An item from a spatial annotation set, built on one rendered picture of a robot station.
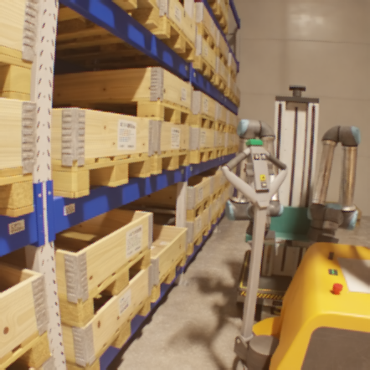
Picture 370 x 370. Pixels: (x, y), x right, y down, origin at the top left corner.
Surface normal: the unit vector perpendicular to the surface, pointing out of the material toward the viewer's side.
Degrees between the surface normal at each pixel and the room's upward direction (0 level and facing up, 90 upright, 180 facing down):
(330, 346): 90
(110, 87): 90
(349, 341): 90
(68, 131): 90
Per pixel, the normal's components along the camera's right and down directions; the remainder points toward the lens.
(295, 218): -0.28, 0.12
